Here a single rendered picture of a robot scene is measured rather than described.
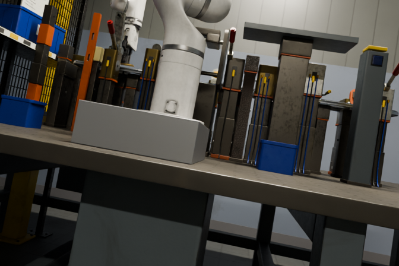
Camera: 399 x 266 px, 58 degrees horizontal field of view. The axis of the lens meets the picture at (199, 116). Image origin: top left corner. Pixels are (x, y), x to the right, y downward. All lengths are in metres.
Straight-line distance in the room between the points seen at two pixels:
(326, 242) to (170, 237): 0.34
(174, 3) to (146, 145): 0.38
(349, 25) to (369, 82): 2.27
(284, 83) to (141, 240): 0.68
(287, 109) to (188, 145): 0.50
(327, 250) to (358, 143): 0.56
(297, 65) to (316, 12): 2.29
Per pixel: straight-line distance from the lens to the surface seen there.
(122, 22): 1.55
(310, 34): 1.25
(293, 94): 1.23
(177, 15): 0.99
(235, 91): 1.35
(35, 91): 1.62
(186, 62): 0.97
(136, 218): 0.88
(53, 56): 1.78
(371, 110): 1.29
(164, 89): 0.96
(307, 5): 3.53
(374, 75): 1.31
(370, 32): 3.57
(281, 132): 1.21
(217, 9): 1.05
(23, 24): 1.67
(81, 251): 0.94
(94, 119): 0.87
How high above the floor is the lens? 0.76
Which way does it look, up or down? 4 degrees up
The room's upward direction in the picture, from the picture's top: 10 degrees clockwise
